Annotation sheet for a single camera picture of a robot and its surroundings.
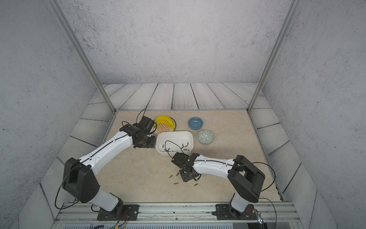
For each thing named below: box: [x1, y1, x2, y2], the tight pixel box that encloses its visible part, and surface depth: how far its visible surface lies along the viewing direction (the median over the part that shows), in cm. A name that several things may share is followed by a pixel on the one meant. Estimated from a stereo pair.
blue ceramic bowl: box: [187, 116, 204, 131], surface depth 112 cm
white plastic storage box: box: [155, 131, 194, 157], surface depth 101 cm
